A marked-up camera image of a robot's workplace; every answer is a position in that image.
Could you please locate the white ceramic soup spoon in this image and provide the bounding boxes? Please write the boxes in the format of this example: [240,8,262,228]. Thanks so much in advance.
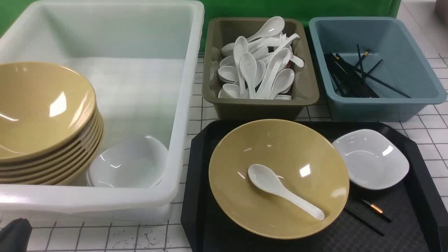
[247,164,325,221]

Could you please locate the tan noodle bowl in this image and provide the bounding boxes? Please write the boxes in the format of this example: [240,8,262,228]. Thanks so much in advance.
[209,119,349,240]

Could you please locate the white square side dish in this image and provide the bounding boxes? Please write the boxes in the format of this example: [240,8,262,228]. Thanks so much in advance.
[332,129,410,190]

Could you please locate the plain black chopstick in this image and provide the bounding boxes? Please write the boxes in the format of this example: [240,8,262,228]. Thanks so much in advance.
[344,206,385,237]

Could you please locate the black chopstick gold band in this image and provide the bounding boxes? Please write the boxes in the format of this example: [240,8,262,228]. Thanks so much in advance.
[361,199,393,222]

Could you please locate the top stacked tan bowl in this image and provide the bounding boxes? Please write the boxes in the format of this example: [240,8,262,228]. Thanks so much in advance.
[0,62,97,162]

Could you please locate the stacked white dish in tub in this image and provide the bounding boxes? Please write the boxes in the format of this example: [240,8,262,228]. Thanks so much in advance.
[86,134,168,188]

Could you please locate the olive plastic spoon bin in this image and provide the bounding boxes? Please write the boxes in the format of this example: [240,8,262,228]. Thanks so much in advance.
[202,17,320,120]

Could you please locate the large white plastic tub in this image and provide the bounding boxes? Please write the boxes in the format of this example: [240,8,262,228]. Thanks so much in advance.
[1,0,204,225]

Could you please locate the white spoon top of bin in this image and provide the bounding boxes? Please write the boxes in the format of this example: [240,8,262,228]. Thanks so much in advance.
[246,16,285,43]

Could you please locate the green backdrop board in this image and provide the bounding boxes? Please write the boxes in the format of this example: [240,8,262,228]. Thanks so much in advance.
[0,0,401,38]

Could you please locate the blue plastic chopstick bin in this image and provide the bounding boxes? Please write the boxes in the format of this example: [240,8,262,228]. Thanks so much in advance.
[309,16,447,121]

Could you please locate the black plastic serving tray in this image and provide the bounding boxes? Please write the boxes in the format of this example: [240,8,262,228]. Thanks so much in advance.
[181,120,447,252]

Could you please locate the black object bottom left corner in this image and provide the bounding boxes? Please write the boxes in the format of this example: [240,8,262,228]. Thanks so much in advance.
[0,218,33,252]

